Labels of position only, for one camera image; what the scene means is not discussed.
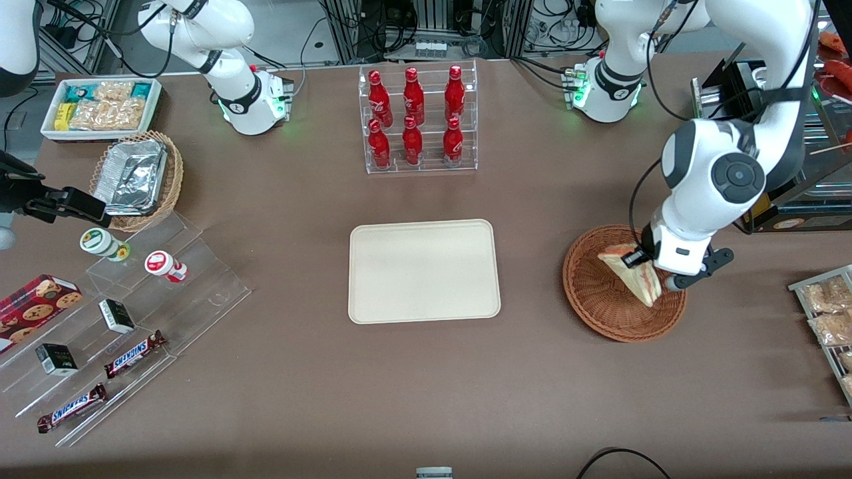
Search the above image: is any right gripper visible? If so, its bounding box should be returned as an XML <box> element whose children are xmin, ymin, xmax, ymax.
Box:
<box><xmin>0</xmin><ymin>150</ymin><xmax>112</xmax><ymax>251</ymax></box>

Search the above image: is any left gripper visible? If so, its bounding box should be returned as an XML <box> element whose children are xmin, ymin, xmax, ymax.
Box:
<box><xmin>624</xmin><ymin>222</ymin><xmax>714</xmax><ymax>285</ymax></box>

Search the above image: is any triangular sandwich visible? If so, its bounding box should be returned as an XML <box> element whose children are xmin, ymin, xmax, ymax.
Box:
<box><xmin>597</xmin><ymin>243</ymin><xmax>664</xmax><ymax>308</ymax></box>

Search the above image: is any brown wicker basket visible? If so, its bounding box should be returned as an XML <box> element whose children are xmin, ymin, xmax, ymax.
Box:
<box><xmin>562</xmin><ymin>225</ymin><xmax>688</xmax><ymax>343</ymax></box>

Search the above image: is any light wicker basket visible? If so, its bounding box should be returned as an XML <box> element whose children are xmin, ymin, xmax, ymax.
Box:
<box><xmin>89</xmin><ymin>130</ymin><xmax>184</xmax><ymax>232</ymax></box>

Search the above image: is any cream plastic tray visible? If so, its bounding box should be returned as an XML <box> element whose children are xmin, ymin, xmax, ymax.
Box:
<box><xmin>348</xmin><ymin>219</ymin><xmax>501</xmax><ymax>325</ymax></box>

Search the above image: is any green lid yogurt bottle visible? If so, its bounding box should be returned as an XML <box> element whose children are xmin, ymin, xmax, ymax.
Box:
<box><xmin>80</xmin><ymin>228</ymin><xmax>131</xmax><ymax>263</ymax></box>

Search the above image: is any aluminium foil container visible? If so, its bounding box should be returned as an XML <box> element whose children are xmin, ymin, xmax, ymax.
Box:
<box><xmin>93</xmin><ymin>139</ymin><xmax>168</xmax><ymax>216</ymax></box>

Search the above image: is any red lid yogurt bottle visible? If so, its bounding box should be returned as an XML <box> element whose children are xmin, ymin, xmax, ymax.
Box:
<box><xmin>144</xmin><ymin>250</ymin><xmax>188</xmax><ymax>284</ymax></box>

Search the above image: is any clear cracker bag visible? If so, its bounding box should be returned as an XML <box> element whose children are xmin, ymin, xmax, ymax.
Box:
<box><xmin>93</xmin><ymin>80</ymin><xmax>134</xmax><ymax>102</ymax></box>
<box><xmin>69</xmin><ymin>98</ymin><xmax>146</xmax><ymax>131</ymax></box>

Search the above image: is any red cookie box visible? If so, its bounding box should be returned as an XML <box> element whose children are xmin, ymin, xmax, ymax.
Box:
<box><xmin>0</xmin><ymin>273</ymin><xmax>84</xmax><ymax>353</ymax></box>

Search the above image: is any small black box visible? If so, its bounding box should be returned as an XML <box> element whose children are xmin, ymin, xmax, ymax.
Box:
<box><xmin>35</xmin><ymin>343</ymin><xmax>79</xmax><ymax>377</ymax></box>
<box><xmin>99</xmin><ymin>299</ymin><xmax>136</xmax><ymax>335</ymax></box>

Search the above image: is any white snack bin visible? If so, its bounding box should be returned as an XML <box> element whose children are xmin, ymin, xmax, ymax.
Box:
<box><xmin>40</xmin><ymin>77</ymin><xmax>163</xmax><ymax>143</ymax></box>

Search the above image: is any clear acrylic stepped stand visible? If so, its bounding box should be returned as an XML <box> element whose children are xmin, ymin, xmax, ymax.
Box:
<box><xmin>0</xmin><ymin>212</ymin><xmax>252</xmax><ymax>448</ymax></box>

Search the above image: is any Snickers bar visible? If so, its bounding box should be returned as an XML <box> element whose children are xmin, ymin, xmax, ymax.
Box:
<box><xmin>104</xmin><ymin>330</ymin><xmax>167</xmax><ymax>380</ymax></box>
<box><xmin>37</xmin><ymin>383</ymin><xmax>108</xmax><ymax>434</ymax></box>

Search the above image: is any black yellow food warmer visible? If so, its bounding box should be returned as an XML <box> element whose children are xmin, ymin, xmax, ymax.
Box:
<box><xmin>691</xmin><ymin>10</ymin><xmax>852</xmax><ymax>234</ymax></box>

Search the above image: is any red cola bottle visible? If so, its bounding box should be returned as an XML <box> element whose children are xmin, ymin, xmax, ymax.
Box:
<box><xmin>368</xmin><ymin>70</ymin><xmax>393</xmax><ymax>127</ymax></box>
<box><xmin>443</xmin><ymin>116</ymin><xmax>464</xmax><ymax>167</ymax></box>
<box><xmin>402</xmin><ymin>116</ymin><xmax>423</xmax><ymax>166</ymax></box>
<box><xmin>368</xmin><ymin>118</ymin><xmax>391</xmax><ymax>169</ymax></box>
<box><xmin>403</xmin><ymin>67</ymin><xmax>425</xmax><ymax>126</ymax></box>
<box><xmin>445</xmin><ymin>65</ymin><xmax>466</xmax><ymax>122</ymax></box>

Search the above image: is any clear acrylic bottle rack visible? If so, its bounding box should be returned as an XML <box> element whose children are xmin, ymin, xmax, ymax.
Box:
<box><xmin>358</xmin><ymin>60</ymin><xmax>479</xmax><ymax>175</ymax></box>

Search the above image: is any black cable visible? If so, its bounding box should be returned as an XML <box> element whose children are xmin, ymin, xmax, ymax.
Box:
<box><xmin>576</xmin><ymin>448</ymin><xmax>672</xmax><ymax>479</ymax></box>

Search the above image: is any metal wire tray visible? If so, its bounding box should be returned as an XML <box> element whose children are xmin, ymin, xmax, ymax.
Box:
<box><xmin>788</xmin><ymin>265</ymin><xmax>852</xmax><ymax>408</ymax></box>

